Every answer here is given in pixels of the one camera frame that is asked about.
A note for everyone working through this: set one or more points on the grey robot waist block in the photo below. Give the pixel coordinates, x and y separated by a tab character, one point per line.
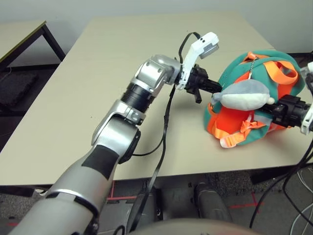
177	203

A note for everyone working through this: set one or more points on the dark grey right robot leg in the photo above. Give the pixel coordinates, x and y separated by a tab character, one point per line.
212	203

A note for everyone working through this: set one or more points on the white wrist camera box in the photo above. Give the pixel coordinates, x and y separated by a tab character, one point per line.
195	51
306	124

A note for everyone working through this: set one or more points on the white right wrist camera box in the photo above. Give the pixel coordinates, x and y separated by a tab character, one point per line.
306	124

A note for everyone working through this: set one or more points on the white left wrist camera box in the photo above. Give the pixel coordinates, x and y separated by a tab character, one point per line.
195	51

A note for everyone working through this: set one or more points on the teal and orange backpack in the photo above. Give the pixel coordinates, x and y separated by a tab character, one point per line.
234	122

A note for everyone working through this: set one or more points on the red floor tape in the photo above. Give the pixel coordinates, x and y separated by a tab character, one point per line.
122	197
244	205

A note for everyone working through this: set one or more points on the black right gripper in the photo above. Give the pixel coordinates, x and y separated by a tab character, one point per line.
289	112

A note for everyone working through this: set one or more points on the dark grey left robot leg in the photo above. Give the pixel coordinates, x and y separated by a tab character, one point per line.
152	208

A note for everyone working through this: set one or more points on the black foam mat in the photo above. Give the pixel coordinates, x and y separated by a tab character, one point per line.
17	88

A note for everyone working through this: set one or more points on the beige side table black frame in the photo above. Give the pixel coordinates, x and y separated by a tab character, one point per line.
17	34

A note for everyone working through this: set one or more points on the grey white plush dolphin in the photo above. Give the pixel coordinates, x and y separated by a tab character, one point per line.
244	98

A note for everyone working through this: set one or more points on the dark grey robot leg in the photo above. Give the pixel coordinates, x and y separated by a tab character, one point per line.
152	208
212	203

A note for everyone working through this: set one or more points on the beige robot torso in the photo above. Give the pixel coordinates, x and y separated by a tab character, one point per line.
190	227

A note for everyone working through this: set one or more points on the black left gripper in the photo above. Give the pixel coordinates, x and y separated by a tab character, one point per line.
196	78

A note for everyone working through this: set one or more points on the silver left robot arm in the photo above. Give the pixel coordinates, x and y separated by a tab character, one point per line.
117	129

